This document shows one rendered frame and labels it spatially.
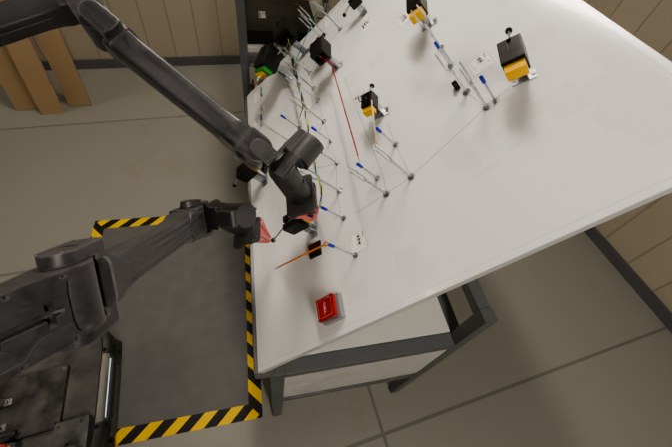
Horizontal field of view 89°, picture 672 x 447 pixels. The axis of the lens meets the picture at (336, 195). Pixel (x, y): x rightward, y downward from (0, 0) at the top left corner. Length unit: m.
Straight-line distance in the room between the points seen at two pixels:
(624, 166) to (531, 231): 0.16
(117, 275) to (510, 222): 0.61
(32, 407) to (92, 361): 0.21
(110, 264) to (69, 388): 1.34
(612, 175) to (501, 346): 1.68
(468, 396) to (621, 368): 0.94
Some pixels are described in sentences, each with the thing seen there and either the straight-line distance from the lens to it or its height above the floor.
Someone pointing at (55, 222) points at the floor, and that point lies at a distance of 2.59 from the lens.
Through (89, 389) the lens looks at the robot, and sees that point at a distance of 1.79.
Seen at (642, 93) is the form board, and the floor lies 1.60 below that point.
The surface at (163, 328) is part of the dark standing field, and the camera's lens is 2.03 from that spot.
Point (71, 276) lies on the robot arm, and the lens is 0.46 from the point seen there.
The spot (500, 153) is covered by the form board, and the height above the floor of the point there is 1.43.
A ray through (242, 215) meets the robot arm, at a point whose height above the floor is 1.22.
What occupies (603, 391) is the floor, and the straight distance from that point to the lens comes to 2.51.
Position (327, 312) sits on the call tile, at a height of 1.11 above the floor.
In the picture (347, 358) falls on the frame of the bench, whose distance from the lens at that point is 1.09.
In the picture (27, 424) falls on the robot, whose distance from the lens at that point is 1.83.
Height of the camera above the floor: 1.85
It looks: 50 degrees down
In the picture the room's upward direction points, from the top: 12 degrees clockwise
